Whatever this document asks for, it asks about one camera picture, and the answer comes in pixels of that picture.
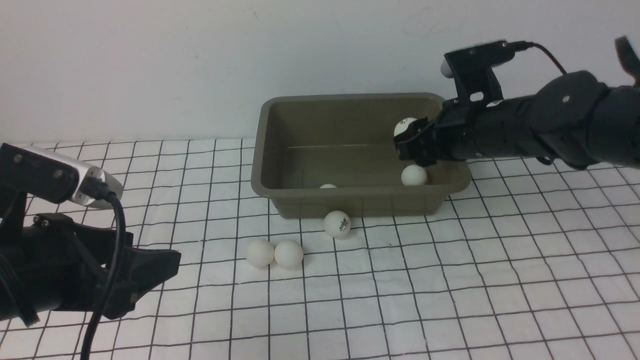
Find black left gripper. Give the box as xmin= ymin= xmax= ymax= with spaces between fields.
xmin=1 ymin=214 xmax=182 ymax=323

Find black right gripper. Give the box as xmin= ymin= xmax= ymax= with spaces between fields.
xmin=393 ymin=96 xmax=541 ymax=167

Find white logo ball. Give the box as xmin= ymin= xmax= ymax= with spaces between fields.
xmin=323 ymin=210 xmax=352 ymax=239
xmin=393 ymin=117 xmax=417 ymax=138

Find plain white ball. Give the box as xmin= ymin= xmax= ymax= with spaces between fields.
xmin=274 ymin=240 xmax=304 ymax=269
xmin=246 ymin=238 xmax=275 ymax=269

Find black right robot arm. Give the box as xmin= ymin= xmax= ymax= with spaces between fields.
xmin=394 ymin=36 xmax=640 ymax=171

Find olive plastic storage bin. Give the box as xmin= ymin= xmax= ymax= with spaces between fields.
xmin=251 ymin=92 xmax=472 ymax=219

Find white black-grid tablecloth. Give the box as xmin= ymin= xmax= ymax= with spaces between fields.
xmin=0 ymin=127 xmax=640 ymax=360

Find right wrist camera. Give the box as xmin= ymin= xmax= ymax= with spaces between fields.
xmin=439 ymin=39 xmax=515 ymax=106

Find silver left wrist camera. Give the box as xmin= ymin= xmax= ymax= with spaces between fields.
xmin=0 ymin=143 xmax=124 ymax=210

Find right camera cable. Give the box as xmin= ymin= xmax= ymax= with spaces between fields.
xmin=510 ymin=41 xmax=568 ymax=76

